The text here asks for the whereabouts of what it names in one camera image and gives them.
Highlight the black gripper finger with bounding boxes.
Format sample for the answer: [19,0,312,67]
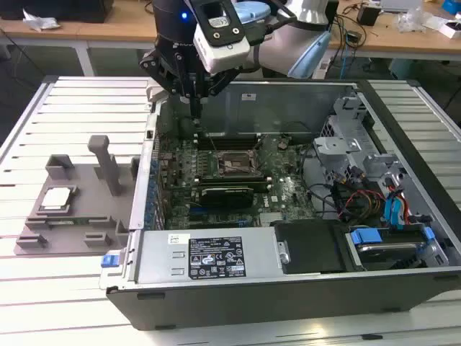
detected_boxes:
[139,50,197,118]
[196,66,241,118]

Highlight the metal socket cover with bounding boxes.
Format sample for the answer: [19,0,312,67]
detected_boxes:
[251,138,267,173]

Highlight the silver CPU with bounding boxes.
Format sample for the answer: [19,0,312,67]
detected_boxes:
[39,186,76,211]

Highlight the CPU socket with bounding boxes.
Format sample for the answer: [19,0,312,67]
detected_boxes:
[215,149,258,178]

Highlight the thin metal locking lever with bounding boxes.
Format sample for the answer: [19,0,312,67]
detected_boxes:
[203,128,218,151]

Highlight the black RAM slot bank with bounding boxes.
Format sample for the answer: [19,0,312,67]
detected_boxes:
[194,130,263,151]
[193,173,272,189]

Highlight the wooden desk white legs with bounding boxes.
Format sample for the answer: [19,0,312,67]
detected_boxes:
[0,16,158,76]

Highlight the large black equipment box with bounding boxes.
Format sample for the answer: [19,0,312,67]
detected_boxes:
[0,0,115,24]

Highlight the white power strip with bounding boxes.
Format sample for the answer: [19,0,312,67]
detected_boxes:
[312,56,331,79]

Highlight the black graphics card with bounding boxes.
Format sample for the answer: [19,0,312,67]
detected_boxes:
[199,185,255,210]

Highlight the green motherboard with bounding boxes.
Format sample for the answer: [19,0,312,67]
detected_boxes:
[158,135,318,230]

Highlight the crumpled white paper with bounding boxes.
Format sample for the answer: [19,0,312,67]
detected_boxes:
[22,9,62,32]

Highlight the silver metal drive cage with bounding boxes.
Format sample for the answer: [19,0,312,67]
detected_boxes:
[312,89,411,195]

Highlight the silver chipset heatsink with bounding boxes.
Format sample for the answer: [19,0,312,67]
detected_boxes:
[259,212,285,227]

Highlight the gray parts rack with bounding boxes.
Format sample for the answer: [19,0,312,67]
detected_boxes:
[13,135,141,257]

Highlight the small black box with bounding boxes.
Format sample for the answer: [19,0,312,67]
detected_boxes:
[356,5,381,27]

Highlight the silver power supply unit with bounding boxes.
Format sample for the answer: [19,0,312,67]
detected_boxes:
[135,229,285,284]

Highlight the wooden desk with clutter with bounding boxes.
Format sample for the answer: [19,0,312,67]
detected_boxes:
[326,0,461,62]

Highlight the black plastic shroud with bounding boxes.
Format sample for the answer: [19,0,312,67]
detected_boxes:
[272,219,349,275]

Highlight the teal bin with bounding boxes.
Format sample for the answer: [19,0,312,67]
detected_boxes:
[388,57,428,80]

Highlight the silver flat device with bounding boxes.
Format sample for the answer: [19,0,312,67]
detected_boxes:
[380,0,423,12]

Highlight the clear plastic bags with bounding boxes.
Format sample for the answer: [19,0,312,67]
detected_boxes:
[394,6,446,34]

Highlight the hard disk in blue carrier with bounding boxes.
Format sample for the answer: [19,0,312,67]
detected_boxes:
[344,226,435,272]

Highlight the black open PC case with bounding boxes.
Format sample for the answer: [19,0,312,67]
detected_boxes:
[99,77,461,331]

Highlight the white cardboard box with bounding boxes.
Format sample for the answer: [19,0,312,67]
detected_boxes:
[437,19,461,40]

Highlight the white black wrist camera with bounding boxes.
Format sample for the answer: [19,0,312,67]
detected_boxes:
[192,0,251,75]

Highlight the black red yellow wire bundle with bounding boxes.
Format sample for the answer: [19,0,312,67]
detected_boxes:
[331,169,386,221]

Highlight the blue flat data wire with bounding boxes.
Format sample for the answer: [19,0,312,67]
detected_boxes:
[382,196,406,231]

